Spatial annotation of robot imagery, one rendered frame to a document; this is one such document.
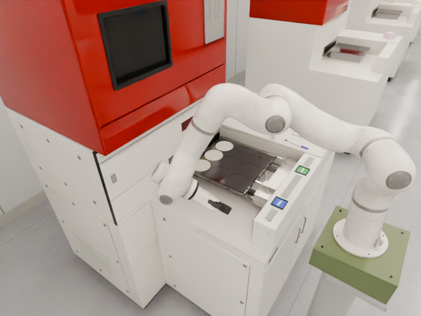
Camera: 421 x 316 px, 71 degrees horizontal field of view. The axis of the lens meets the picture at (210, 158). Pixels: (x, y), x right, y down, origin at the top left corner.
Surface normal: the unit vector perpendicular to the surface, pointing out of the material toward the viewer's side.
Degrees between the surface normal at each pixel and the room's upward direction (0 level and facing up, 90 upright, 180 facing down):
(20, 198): 90
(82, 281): 0
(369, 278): 90
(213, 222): 0
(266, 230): 90
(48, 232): 0
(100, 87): 90
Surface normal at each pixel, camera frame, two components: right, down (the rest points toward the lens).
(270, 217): -0.02, -0.80
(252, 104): -0.68, -0.07
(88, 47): 0.82, 0.33
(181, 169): 0.26, -0.10
